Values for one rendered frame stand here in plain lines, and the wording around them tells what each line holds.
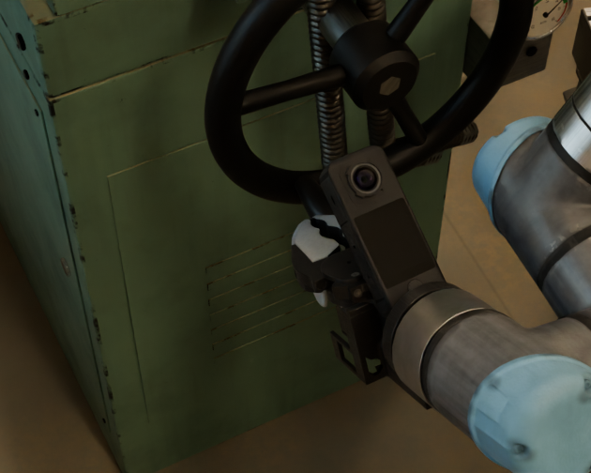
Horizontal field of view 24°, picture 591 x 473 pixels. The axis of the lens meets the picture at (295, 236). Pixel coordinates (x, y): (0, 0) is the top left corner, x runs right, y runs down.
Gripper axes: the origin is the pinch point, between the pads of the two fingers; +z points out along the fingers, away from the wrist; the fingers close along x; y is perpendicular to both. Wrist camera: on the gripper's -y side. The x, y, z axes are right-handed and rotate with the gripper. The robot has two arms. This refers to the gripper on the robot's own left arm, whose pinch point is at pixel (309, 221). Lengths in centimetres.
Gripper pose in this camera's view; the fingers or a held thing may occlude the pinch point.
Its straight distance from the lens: 107.2
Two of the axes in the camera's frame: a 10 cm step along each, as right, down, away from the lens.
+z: -4.0, -3.0, 8.7
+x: 8.9, -3.6, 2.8
